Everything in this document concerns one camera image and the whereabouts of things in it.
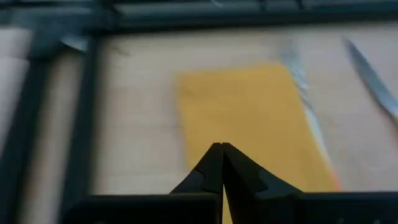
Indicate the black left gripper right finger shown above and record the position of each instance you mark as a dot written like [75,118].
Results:
[245,177]

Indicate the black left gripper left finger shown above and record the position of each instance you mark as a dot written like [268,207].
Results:
[208,174]

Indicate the yellow cloth napkin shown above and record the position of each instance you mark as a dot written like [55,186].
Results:
[242,112]

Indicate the black table edge frame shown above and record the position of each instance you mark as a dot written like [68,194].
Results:
[186,17]

